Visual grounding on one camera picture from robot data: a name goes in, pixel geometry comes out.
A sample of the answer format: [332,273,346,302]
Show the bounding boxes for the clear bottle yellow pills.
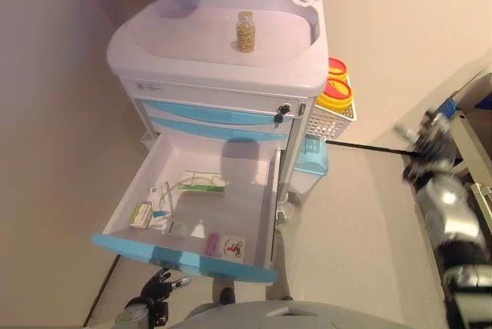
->
[234,10,256,54]

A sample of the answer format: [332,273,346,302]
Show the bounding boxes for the white blue medicine box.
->
[148,181,175,223]

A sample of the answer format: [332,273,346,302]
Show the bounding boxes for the green and white long box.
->
[178,170,228,195]

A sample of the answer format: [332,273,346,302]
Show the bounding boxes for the white box red scooter print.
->
[218,233,248,261]

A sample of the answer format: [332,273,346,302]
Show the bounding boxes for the dark left robot hand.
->
[139,267,192,304]

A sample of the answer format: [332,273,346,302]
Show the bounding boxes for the small white medicine packet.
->
[165,220,188,236]

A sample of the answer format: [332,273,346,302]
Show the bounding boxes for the thin straight black cable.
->
[325,140,417,155]

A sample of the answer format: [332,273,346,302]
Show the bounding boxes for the grey robot torso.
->
[180,300,411,329]

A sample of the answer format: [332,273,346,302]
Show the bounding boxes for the medicine drawer teal front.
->
[91,131,284,287]

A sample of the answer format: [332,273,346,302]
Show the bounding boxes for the beige furniture frame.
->
[448,70,492,208]

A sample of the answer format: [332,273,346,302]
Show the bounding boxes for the white medical cart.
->
[105,0,330,227]

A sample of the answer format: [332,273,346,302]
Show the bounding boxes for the small blue object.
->
[439,98,459,117]

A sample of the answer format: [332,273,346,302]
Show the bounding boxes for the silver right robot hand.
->
[394,111,455,160]

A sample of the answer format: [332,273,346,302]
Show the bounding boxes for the pink medicine box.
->
[204,232,222,258]

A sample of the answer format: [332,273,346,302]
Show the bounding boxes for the cart label sticker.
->
[135,81,163,94]

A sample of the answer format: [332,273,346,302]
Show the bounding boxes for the black cart keys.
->
[273,103,292,131]

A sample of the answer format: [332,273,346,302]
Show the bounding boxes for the white perforated basket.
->
[304,95,358,140]

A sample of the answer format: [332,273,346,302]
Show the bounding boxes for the green yellow medicine box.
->
[128,200,153,229]

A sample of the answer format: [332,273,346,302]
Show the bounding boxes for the light blue waste bin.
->
[288,134,331,196]

